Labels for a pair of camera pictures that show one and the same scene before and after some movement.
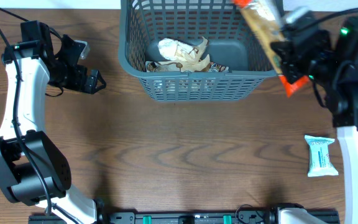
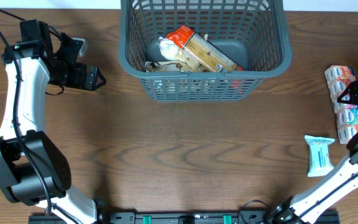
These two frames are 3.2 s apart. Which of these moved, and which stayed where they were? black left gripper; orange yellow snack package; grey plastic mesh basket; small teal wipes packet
Moved: orange yellow snack package
Stayed: black left gripper; grey plastic mesh basket; small teal wipes packet
